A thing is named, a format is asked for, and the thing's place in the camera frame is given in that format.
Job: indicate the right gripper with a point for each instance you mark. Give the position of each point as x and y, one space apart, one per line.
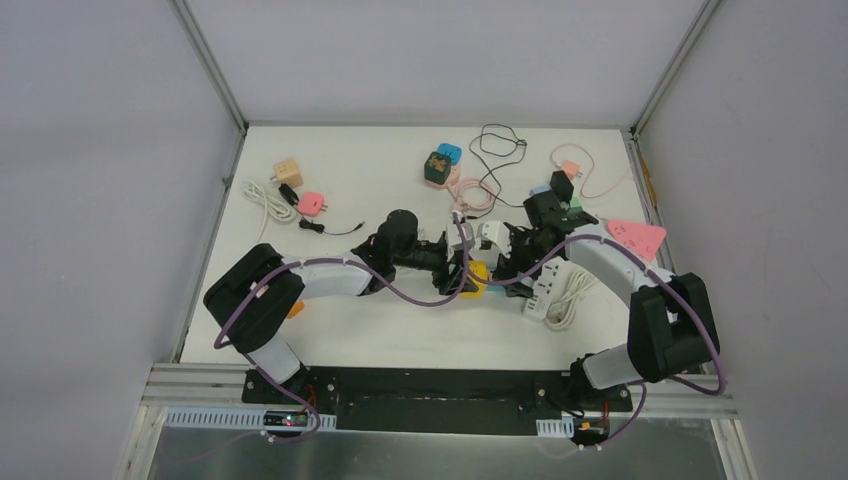
509 267

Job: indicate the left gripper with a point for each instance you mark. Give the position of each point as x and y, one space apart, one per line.
448 273

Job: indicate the yellow cube socket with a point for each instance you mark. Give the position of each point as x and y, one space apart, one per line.
476 279

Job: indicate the orange power strip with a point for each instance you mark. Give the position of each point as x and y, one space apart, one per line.
296 309

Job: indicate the pink cube socket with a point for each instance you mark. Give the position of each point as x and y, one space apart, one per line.
311 204

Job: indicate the beige dragon cube adapter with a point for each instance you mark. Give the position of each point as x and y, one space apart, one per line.
287 172

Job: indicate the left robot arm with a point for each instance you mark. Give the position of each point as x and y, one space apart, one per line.
251 301

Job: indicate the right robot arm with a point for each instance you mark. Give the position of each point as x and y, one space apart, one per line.
670 322

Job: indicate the round pink socket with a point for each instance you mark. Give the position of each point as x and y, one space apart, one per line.
443 180

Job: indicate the dark green cube socket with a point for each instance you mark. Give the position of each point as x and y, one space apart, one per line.
435 161

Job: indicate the blue cube socket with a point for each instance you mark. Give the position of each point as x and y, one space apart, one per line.
453 152

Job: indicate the green charger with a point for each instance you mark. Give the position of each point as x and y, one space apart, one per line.
574 207

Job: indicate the light blue charger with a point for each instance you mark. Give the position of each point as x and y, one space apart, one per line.
539 190

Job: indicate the black power adapter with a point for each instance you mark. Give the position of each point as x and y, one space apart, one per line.
562 186

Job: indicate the salmon pink charger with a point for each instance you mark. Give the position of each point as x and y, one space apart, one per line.
571 169

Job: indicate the white power strip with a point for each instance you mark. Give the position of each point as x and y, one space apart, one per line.
548 288

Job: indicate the pink triangular power strip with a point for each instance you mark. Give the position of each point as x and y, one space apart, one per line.
644 240

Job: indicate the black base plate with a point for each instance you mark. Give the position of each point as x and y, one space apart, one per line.
476 402

